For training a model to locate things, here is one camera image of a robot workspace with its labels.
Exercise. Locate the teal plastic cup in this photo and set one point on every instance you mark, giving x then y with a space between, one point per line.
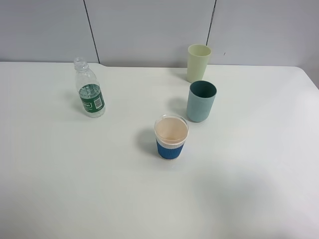
200 100

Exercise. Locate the blue sleeved cream cup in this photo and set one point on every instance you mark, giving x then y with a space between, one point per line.
171 132

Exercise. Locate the clear plastic water bottle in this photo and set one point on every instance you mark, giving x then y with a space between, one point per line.
88 89

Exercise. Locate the pale green plastic cup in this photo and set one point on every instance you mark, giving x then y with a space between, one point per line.
198 58

